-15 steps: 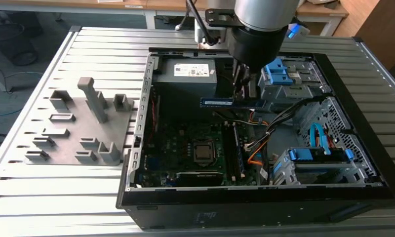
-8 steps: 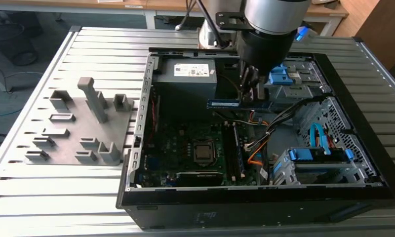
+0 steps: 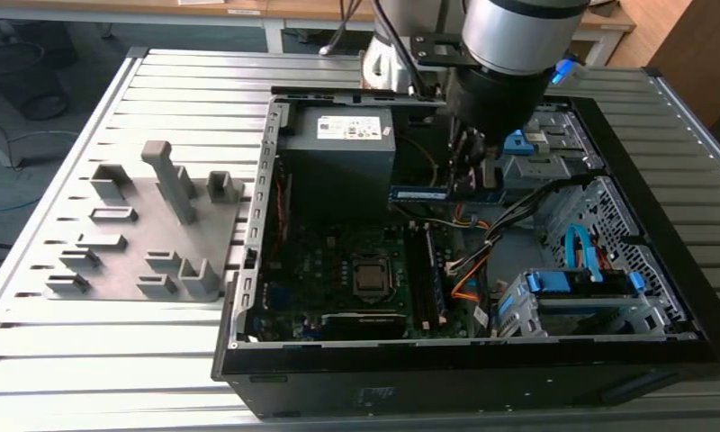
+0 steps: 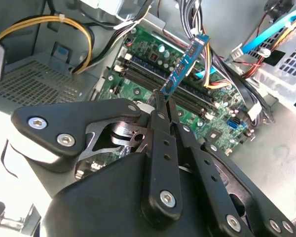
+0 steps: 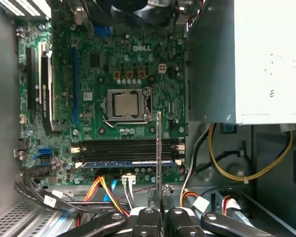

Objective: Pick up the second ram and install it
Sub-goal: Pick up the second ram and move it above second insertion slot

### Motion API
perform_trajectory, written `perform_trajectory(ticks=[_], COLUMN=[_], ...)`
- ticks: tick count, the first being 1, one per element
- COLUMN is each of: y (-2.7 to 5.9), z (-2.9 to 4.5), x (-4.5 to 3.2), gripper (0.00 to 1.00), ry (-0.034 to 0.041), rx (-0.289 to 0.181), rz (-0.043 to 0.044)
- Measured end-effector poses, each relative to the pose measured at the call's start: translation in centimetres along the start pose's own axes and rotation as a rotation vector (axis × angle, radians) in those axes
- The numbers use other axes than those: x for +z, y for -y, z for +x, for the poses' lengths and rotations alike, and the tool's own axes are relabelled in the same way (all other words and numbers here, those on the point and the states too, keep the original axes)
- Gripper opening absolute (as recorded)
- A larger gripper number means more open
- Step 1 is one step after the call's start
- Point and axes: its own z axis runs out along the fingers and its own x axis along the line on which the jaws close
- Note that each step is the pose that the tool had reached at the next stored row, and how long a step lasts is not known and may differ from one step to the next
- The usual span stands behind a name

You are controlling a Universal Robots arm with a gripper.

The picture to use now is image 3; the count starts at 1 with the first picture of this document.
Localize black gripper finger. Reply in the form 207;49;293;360
482;134;506;193
448;128;486;199

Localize blue RAM stick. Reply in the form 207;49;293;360
388;185;509;206

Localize black RAM slot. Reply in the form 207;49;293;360
416;222;432;329
404;222;420;329

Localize blue disk carrier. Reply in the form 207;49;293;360
496;294;517;325
500;129;530;157

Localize tall grey drive cage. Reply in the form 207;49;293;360
496;105;601;217

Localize blue white wrist connector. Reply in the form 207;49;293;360
549;54;586;87

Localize grey power supply unit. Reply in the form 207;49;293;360
278;106;397;212

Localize hard disk in blue carrier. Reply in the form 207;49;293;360
524;267;646;298

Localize silver CPU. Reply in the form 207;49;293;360
353;264;390;291

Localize CPU socket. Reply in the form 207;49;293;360
345;255;397;303

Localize low grey drive cage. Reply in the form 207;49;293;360
494;269;666;338

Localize dark green motherboard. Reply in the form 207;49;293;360
257;215;474;341

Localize brown wooden cabinet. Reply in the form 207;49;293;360
605;0;720;128

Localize black graphics card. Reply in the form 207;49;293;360
320;312;409;341

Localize black PC case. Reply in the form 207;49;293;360
209;85;720;419

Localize grey parts rack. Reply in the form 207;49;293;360
41;139;245;303

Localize yellow wire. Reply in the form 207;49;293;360
394;137;440;186

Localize black cable bundle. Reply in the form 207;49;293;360
446;175;594;275

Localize camera mounting bracket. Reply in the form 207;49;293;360
410;33;476;69

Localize orange wire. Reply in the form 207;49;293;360
450;265;486;302

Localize blue data wire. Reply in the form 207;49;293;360
562;223;605;283

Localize black hanging cable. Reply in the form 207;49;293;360
317;0;365;58

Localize thin red wire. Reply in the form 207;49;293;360
273;177;290;242

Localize wooden desk white frame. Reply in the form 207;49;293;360
0;0;637;68

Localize light blue floor cable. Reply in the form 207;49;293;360
0;129;77;213

